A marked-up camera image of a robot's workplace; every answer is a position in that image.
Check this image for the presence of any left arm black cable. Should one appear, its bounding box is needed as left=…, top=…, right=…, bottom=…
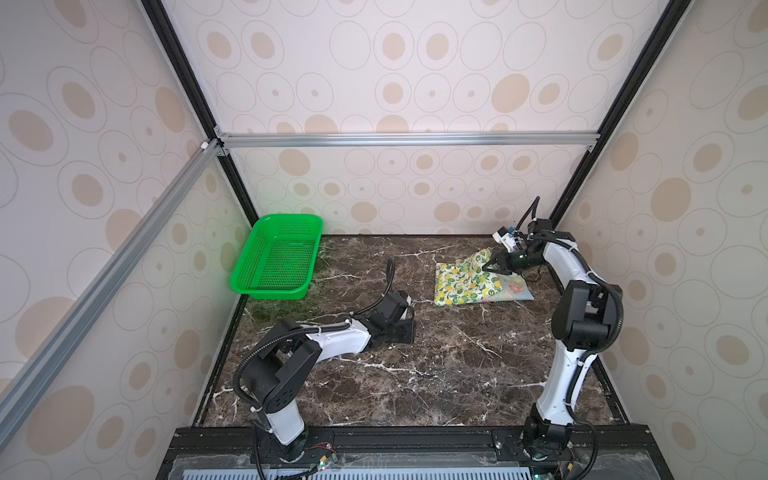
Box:
left=232, top=257, right=415, bottom=480

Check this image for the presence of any green plastic basket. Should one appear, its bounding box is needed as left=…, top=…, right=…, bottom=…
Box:
left=230, top=214, right=324, bottom=301

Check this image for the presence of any right black frame post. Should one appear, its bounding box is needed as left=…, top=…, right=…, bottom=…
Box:
left=550, top=0, right=693, bottom=227

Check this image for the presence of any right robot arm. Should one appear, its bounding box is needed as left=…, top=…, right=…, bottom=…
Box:
left=483, top=219, right=623, bottom=458

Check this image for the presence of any horizontal aluminium rail back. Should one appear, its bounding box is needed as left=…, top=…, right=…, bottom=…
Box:
left=220, top=131, right=600, bottom=148

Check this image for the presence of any diagonal aluminium rail left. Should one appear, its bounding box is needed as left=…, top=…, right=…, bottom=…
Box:
left=1, top=139, right=221, bottom=449

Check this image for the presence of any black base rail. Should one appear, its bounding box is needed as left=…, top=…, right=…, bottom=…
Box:
left=157, top=424, right=672, bottom=479

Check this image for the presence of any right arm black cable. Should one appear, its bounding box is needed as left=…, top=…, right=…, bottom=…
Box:
left=514, top=195, right=625, bottom=421

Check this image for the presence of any left black frame post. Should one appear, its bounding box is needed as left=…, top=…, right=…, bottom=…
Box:
left=140, top=0, right=259, bottom=226

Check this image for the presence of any pastel floral skirt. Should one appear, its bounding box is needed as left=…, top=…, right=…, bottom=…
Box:
left=489, top=275, right=534, bottom=302

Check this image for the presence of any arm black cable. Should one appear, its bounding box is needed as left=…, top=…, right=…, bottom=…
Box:
left=232, top=257, right=415, bottom=480
left=514, top=195, right=625, bottom=421

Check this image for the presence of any black frame post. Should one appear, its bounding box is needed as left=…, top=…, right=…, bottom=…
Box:
left=140, top=0, right=259, bottom=226
left=550, top=0, right=693, bottom=227

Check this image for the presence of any green yellow patterned skirt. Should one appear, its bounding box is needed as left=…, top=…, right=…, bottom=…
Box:
left=433, top=249, right=503, bottom=306

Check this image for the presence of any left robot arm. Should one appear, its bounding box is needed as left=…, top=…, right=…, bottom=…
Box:
left=232, top=291, right=415, bottom=450

